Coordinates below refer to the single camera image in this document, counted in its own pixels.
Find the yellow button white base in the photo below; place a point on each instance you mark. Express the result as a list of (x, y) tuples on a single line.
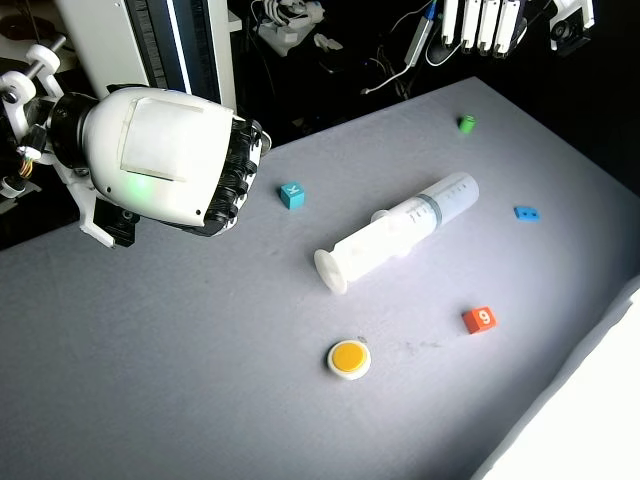
[(349, 359)]

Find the grey power adapter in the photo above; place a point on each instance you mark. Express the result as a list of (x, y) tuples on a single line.
[(419, 39)]

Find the flat blue block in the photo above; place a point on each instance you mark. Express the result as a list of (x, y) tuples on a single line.
[(526, 214)]

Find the teal letter K block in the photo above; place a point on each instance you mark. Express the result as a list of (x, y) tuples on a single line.
[(292, 196)]

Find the grey table cloth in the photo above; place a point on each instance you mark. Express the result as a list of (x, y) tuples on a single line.
[(200, 375)]

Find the large clear plastic syringe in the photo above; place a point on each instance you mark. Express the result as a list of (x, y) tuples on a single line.
[(430, 207)]

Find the orange number cube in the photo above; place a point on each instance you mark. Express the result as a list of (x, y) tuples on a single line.
[(479, 320)]

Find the white device clutter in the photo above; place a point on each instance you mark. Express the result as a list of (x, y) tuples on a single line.
[(287, 27)]

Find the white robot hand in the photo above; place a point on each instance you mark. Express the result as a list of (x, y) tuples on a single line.
[(165, 150), (482, 25)]

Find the small green cylinder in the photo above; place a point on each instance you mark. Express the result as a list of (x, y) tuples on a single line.
[(467, 124)]

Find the white camera module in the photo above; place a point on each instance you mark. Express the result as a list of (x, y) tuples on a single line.
[(572, 22)]

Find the white robot body column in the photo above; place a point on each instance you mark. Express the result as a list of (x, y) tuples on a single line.
[(100, 40)]

